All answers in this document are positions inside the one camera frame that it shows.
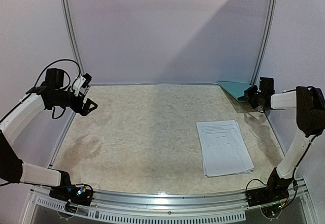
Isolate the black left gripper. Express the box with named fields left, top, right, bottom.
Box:
left=51, top=89, right=98, bottom=115

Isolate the green file folder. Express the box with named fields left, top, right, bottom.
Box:
left=217, top=81, right=252, bottom=103

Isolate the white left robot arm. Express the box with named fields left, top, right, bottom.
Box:
left=1, top=61, right=98, bottom=201

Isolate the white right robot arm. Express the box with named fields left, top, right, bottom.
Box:
left=244, top=86, right=324, bottom=202

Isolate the white paper stack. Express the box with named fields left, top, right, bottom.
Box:
left=196, top=120, right=254, bottom=177

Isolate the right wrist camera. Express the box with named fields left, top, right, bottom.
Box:
left=259, top=77, right=275, bottom=95

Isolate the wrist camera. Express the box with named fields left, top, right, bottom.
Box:
left=71, top=73, right=92, bottom=96
left=259, top=77, right=275, bottom=95

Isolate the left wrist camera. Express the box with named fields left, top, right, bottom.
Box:
left=71, top=73, right=92, bottom=96

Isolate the left aluminium corner post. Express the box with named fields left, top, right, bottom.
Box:
left=61, top=0, right=86, bottom=74

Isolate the aluminium corner post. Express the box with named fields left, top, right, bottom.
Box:
left=61, top=0, right=86, bottom=74
left=249, top=0, right=276, bottom=85

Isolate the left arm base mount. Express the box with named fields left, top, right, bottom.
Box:
left=49, top=183, right=94, bottom=213

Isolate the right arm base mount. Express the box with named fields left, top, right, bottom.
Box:
left=245, top=178, right=299, bottom=210

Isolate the right aluminium corner post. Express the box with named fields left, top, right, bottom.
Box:
left=249, top=0, right=276, bottom=85

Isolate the aluminium front rail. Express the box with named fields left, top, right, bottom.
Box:
left=22, top=179, right=317, bottom=223

